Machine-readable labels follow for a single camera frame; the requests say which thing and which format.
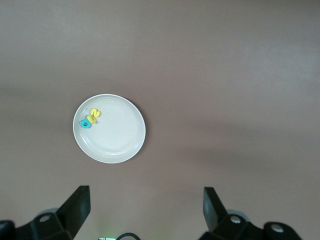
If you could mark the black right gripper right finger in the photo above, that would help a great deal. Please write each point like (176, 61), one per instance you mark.
(217, 222)

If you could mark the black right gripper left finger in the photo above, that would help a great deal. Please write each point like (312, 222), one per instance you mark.
(72, 215)

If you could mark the teal foam letter p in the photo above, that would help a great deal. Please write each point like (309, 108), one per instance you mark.
(82, 123)

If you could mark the yellow foam letter u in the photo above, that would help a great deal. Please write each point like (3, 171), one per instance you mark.
(93, 120)

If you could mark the yellow foam letter s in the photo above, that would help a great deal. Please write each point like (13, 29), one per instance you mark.
(95, 112)

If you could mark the beige round plate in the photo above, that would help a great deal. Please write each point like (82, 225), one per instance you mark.
(117, 140)

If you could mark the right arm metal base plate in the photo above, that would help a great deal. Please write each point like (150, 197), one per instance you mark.
(105, 238)

